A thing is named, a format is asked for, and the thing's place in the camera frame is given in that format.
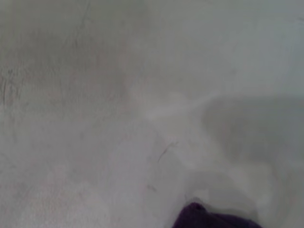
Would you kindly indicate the purple and black rag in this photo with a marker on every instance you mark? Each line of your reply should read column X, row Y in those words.
column 197, row 217

